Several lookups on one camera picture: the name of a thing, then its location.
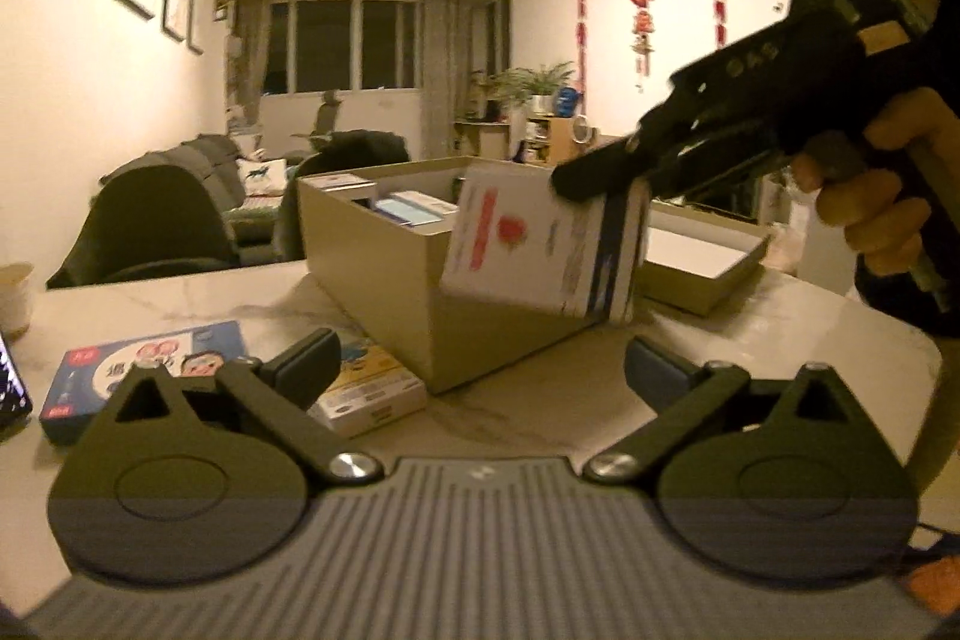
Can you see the window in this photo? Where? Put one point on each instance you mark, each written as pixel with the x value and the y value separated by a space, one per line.
pixel 337 44

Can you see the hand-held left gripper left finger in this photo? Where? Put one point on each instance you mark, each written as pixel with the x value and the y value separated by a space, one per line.
pixel 311 366

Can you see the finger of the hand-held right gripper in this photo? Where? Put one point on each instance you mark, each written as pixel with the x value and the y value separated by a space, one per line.
pixel 592 171

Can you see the cardboard box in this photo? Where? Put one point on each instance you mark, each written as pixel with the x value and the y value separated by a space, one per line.
pixel 390 310

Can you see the cardboard box lid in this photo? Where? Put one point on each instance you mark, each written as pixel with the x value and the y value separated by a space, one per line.
pixel 697 257

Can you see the small round fan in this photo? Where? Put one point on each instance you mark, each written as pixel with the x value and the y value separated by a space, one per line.
pixel 583 130

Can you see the yellow blue eye drop box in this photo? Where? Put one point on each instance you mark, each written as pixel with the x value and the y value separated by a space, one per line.
pixel 375 392

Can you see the dark green sofa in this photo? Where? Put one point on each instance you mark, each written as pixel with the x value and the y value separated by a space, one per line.
pixel 202 160

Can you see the dark dining chair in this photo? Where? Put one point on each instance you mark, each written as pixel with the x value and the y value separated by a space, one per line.
pixel 150 220

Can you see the dining chair with black coat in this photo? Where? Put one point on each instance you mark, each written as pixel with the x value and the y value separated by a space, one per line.
pixel 352 149

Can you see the patterned curtain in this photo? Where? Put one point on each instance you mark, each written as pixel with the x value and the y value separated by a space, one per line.
pixel 450 70
pixel 244 48

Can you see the white bowl gold rim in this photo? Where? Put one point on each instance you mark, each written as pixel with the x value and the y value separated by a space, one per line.
pixel 13 302

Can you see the white box with red heart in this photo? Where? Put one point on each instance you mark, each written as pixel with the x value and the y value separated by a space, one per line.
pixel 517 242

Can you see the potted green plant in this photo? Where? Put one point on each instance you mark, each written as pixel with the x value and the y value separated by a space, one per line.
pixel 532 85

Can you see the blue medicine box cartoon faces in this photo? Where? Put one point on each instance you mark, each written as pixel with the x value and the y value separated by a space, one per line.
pixel 97 377

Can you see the blue white medicine box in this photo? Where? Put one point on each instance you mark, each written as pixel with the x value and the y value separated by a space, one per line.
pixel 416 209

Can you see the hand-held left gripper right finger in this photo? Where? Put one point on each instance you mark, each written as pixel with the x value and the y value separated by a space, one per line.
pixel 652 374

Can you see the person's right hand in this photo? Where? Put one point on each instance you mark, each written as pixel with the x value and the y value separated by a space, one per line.
pixel 885 190

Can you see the deer print cushion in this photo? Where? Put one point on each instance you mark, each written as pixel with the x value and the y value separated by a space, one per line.
pixel 262 175

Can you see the smartphone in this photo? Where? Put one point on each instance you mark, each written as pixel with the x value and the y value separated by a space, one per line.
pixel 13 385

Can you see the marble desktop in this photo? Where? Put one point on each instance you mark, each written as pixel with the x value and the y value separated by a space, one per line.
pixel 487 415

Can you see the wooden shelf cabinet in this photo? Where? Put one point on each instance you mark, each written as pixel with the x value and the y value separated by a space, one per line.
pixel 551 141

